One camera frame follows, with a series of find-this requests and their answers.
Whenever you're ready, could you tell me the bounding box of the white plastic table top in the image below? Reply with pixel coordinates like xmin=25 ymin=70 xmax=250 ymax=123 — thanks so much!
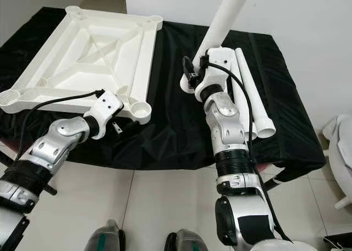
xmin=0 ymin=5 xmax=164 ymax=125

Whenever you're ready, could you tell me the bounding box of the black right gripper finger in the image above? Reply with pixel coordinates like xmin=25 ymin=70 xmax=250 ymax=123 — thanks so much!
xmin=184 ymin=55 xmax=200 ymax=81

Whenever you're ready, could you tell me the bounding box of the black flat box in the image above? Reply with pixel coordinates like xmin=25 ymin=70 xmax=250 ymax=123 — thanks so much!
xmin=322 ymin=233 xmax=352 ymax=249

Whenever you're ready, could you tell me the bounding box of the white plastic table leg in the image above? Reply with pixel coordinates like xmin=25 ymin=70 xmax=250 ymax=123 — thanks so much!
xmin=230 ymin=59 xmax=258 ymax=142
xmin=235 ymin=47 xmax=276 ymax=140
xmin=179 ymin=0 xmax=255 ymax=94

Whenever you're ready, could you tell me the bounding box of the black tablecloth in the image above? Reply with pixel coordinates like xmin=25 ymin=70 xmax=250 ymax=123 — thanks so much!
xmin=0 ymin=7 xmax=326 ymax=183

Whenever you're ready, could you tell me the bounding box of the silver robot left leg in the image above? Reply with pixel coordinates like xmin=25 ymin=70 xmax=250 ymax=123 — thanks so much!
xmin=84 ymin=219 xmax=126 ymax=251

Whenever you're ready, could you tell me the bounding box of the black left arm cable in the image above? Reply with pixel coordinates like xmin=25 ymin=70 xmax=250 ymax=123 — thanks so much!
xmin=15 ymin=90 xmax=106 ymax=163

